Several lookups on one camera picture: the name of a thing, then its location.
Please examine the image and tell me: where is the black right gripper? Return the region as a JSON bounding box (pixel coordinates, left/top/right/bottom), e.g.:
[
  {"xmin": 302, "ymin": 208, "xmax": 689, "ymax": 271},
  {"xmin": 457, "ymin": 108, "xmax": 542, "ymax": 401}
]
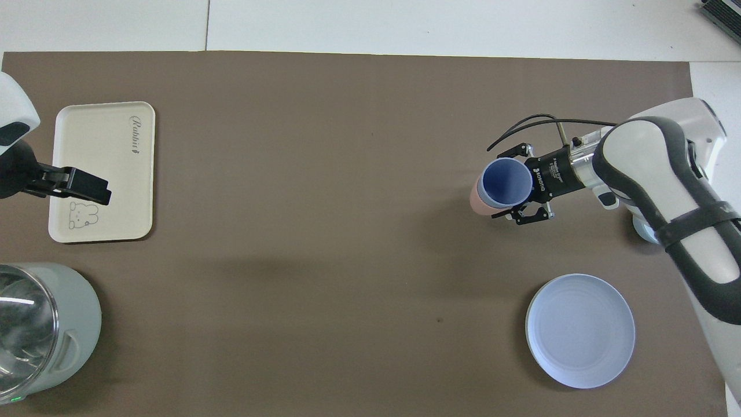
[{"xmin": 491, "ymin": 142, "xmax": 585, "ymax": 226}]

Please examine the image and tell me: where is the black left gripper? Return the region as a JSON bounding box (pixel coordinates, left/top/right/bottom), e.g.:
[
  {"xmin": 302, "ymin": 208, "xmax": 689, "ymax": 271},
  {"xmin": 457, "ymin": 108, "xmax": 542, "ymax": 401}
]
[{"xmin": 0, "ymin": 141, "xmax": 112, "ymax": 206}]

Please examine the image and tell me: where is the periwinkle blue cup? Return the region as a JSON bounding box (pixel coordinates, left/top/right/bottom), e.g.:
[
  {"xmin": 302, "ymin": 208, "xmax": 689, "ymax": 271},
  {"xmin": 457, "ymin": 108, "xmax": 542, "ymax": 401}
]
[{"xmin": 482, "ymin": 158, "xmax": 533, "ymax": 208}]

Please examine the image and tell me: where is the pink cup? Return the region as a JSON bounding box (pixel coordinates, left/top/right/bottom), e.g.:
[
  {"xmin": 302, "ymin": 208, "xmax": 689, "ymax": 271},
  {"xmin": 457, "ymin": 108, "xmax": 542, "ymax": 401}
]
[{"xmin": 469, "ymin": 177, "xmax": 500, "ymax": 218}]

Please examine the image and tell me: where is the cream rabbit print tray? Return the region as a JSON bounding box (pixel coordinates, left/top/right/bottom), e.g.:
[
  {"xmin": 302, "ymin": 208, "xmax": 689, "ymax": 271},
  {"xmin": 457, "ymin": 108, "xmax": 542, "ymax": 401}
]
[{"xmin": 48, "ymin": 101, "xmax": 156, "ymax": 244}]

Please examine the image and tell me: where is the pale green steel pot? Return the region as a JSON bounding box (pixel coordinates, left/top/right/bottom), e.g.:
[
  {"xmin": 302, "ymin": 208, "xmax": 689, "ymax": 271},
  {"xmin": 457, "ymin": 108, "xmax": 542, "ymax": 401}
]
[{"xmin": 0, "ymin": 262, "xmax": 102, "ymax": 405}]

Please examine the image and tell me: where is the light blue bowl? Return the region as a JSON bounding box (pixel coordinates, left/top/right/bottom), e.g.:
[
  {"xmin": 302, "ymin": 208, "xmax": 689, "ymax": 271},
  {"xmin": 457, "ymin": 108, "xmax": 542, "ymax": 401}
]
[{"xmin": 632, "ymin": 211, "xmax": 661, "ymax": 244}]

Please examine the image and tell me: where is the pale blue plate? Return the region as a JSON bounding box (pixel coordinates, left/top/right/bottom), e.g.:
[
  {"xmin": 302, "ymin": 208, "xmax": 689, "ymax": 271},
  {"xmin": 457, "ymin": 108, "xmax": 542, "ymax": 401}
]
[{"xmin": 525, "ymin": 273, "xmax": 636, "ymax": 390}]

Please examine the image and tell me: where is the brown table mat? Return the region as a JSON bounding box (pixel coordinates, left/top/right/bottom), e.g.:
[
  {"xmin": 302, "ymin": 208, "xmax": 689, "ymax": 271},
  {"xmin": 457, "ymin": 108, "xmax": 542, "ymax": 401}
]
[{"xmin": 0, "ymin": 51, "xmax": 729, "ymax": 417}]

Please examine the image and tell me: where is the dark grey laptop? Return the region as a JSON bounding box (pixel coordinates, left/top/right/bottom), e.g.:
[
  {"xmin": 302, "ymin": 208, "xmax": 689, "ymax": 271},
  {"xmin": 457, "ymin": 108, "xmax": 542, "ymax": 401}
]
[{"xmin": 698, "ymin": 0, "xmax": 741, "ymax": 31}]

